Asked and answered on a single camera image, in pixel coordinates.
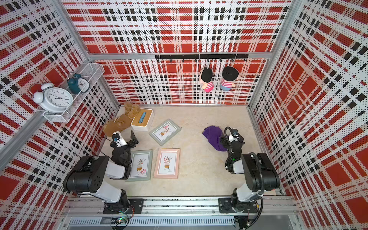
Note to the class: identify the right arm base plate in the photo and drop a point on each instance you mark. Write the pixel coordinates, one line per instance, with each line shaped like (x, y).
(230, 206)

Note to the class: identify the white box wooden lid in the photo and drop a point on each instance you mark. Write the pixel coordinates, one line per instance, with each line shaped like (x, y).
(145, 126)

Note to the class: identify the teal alarm clock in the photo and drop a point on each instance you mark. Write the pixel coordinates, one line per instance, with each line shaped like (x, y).
(77, 84)

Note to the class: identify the white wire shelf basket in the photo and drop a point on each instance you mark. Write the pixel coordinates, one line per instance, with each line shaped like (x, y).
(91, 72)

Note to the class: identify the white alarm clock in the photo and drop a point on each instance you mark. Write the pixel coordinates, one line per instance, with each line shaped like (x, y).
(53, 99)

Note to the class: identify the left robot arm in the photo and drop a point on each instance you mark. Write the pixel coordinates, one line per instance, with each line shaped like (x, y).
(87, 177)

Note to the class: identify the black hook rail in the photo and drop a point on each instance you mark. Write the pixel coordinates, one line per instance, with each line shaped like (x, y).
(201, 56)

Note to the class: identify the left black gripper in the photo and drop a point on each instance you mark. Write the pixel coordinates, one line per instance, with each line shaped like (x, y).
(126, 143)

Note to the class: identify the green frame tilted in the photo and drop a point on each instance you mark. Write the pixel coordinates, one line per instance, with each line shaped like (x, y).
(164, 132)

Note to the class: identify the purple microfiber cloth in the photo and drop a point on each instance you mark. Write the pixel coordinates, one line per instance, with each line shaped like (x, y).
(213, 135)

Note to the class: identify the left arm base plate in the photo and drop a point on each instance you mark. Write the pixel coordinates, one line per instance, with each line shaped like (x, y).
(129, 206)

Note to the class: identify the aluminium front rail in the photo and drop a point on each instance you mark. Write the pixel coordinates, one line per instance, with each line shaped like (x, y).
(182, 206)

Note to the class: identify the brown plush toy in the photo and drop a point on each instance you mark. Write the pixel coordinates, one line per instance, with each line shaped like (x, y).
(123, 121)

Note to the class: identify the doll blue pants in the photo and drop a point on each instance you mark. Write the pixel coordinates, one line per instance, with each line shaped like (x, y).
(229, 76)

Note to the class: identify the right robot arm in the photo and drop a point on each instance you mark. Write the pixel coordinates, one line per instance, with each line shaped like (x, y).
(260, 174)

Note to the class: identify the green frame near arm base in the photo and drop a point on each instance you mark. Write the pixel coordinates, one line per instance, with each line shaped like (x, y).
(141, 165)

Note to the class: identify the doll pink striped shirt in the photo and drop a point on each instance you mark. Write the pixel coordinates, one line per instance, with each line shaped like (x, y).
(205, 78)

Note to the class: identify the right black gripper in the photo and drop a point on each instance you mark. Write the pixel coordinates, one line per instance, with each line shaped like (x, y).
(234, 143)

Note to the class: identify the green circuit board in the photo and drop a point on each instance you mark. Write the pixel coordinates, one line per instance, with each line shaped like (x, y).
(119, 220)

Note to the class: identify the pink picture frame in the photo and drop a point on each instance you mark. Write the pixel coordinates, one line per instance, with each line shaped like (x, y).
(167, 164)

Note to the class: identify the blue object on box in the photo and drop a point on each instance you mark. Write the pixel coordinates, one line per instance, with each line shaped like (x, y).
(142, 118)

